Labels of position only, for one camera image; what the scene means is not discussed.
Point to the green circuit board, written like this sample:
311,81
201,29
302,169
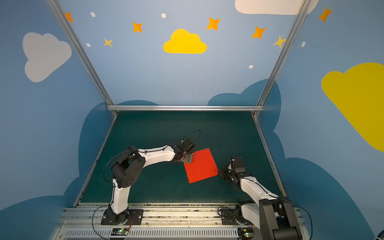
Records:
245,234
120,232

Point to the right aluminium frame post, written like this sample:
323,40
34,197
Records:
292,34

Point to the right green circuit board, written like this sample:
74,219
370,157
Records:
245,234

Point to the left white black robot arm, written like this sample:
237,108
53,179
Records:
127,169

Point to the aluminium frame horizontal bar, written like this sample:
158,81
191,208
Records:
185,108

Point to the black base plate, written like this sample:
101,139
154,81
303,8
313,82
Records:
232,217
126,218

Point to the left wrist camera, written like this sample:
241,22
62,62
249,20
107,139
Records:
187,145

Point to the red square paper sheet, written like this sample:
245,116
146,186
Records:
203,166

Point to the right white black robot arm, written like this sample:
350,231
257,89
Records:
275,217

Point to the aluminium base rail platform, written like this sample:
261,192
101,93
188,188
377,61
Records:
167,221

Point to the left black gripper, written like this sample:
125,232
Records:
185,154

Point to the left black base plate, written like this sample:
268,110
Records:
126,218

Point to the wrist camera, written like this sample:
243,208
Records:
187,145
237,165

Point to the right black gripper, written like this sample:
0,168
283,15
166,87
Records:
228,173

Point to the left green circuit board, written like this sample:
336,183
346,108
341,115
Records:
120,232

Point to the left aluminium frame post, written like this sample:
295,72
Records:
60,15

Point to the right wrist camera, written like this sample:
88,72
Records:
237,165

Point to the aluminium frame post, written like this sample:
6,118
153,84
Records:
60,15
292,34

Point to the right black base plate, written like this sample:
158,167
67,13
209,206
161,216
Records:
232,217

